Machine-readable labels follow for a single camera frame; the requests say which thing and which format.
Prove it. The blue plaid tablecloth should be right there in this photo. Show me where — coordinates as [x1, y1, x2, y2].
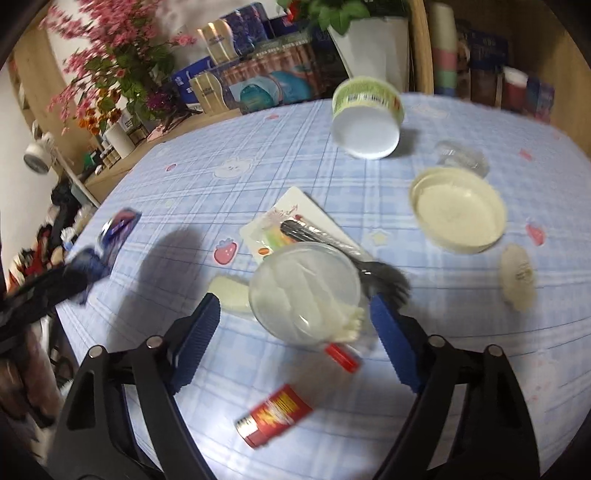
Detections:
[55, 92, 591, 480]

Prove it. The small red packet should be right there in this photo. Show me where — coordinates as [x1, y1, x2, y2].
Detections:
[324, 342, 363, 374]

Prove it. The white desk fan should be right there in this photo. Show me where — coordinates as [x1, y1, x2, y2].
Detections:
[23, 131, 102, 208]

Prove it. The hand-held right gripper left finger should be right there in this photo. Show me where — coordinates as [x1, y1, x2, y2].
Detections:
[48, 292, 221, 480]

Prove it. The row of small brown bottles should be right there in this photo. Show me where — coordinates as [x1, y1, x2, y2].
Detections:
[99, 124, 148, 169]

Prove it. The gold and blue box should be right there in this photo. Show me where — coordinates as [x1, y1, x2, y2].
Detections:
[189, 71, 232, 114]
[198, 4, 269, 65]

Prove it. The white oblong plastic piece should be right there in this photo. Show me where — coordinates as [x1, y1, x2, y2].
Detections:
[207, 274, 254, 315]

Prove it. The white card with coloured items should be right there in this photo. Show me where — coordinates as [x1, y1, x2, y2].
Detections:
[239, 186, 365, 266]

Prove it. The white flower pot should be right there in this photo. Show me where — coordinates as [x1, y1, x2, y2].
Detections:
[327, 16, 411, 95]

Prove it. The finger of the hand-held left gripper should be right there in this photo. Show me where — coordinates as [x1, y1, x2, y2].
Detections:
[25, 248, 112, 308]

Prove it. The black box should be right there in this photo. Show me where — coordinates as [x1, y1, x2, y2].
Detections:
[249, 28, 333, 58]

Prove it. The red checkered cloth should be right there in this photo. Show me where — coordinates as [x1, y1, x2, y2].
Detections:
[9, 224, 65, 278]

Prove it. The dark brown tumbler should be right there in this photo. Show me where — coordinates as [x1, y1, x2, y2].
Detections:
[471, 69, 502, 106]

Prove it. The blue and white box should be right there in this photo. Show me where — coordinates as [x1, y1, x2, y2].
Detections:
[172, 58, 218, 104]

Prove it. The cream foot shaped piece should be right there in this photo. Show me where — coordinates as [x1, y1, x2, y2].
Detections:
[330, 308, 366, 344]

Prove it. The black plastic spork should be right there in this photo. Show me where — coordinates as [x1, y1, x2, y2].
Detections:
[281, 219, 411, 301]

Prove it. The purple and blue box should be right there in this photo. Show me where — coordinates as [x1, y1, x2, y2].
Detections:
[526, 76, 556, 123]

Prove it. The orange flower bunch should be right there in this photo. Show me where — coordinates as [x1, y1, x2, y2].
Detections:
[76, 99, 121, 134]

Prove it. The stack of pastel cups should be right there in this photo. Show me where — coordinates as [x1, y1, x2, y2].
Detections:
[429, 2, 459, 95]

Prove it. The pink blossom arrangement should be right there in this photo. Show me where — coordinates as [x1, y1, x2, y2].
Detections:
[39, 0, 197, 134]

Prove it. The black clothing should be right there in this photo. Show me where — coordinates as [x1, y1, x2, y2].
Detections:
[48, 181, 80, 222]

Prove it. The red and yellow packet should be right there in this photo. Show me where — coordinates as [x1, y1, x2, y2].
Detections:
[235, 383, 315, 449]

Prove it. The clear round plastic lid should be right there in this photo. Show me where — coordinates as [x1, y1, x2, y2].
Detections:
[248, 242, 363, 347]

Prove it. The red cup white lid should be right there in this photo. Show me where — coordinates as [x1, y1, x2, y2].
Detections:
[503, 67, 529, 112]

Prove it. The crushed blue can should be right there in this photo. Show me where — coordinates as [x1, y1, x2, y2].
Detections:
[98, 208, 142, 268]

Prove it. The small black tripod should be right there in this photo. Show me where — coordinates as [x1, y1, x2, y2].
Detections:
[161, 99, 204, 130]

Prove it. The crumpled clear plastic wrapper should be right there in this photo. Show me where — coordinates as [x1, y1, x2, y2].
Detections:
[434, 140, 490, 178]

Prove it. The green white paper cup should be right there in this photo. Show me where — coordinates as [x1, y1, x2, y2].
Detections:
[331, 78, 406, 160]

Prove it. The cream round lid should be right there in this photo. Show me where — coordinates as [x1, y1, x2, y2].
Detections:
[409, 167, 508, 254]

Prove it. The small cream round disc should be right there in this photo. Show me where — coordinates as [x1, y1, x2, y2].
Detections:
[499, 244, 537, 311]

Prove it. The white vase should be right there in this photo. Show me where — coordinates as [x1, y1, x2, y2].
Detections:
[104, 121, 136, 158]

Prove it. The dark blue box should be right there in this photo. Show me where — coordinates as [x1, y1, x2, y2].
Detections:
[270, 11, 301, 38]

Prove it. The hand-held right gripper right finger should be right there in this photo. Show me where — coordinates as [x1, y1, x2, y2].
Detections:
[370, 294, 541, 480]

